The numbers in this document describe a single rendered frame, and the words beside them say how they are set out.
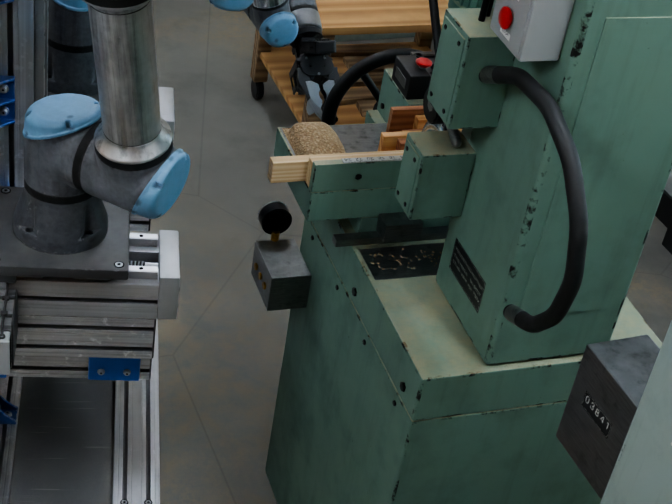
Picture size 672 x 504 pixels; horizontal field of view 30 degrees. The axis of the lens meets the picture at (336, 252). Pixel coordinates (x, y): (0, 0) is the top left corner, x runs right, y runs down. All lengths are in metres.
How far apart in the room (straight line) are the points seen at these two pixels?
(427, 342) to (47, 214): 0.63
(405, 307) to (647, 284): 1.73
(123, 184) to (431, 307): 0.54
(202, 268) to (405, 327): 1.43
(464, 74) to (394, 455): 0.65
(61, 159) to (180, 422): 1.12
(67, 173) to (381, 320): 0.55
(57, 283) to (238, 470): 0.90
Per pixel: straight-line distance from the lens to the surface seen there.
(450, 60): 1.82
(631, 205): 1.88
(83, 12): 2.39
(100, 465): 2.54
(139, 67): 1.76
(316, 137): 2.18
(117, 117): 1.82
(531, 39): 1.67
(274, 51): 4.07
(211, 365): 3.08
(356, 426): 2.22
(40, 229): 2.03
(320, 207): 2.12
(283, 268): 2.38
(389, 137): 2.17
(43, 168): 1.98
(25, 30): 2.12
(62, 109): 1.97
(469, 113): 1.83
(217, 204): 3.62
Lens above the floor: 2.05
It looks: 36 degrees down
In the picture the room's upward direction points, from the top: 10 degrees clockwise
